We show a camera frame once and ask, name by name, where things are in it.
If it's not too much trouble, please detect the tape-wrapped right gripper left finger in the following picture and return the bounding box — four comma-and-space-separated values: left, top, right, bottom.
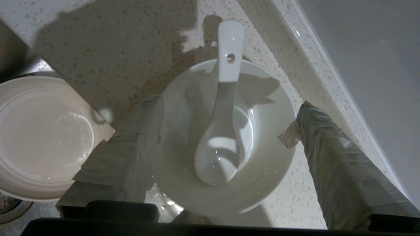
56, 95, 164, 217

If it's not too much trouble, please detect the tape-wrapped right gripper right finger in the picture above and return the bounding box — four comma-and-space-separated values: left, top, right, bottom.
277, 100, 420, 231

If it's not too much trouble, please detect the white ceramic bowl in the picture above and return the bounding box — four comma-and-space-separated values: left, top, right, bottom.
153, 59, 297, 215

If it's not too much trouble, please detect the white round plate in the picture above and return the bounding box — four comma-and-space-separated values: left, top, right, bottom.
0, 76, 115, 202

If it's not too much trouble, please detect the white ceramic soup spoon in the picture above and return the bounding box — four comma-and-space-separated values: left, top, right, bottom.
194, 19, 245, 187

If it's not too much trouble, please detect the stainless steel sink basin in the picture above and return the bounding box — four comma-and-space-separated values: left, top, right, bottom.
0, 18, 186, 230

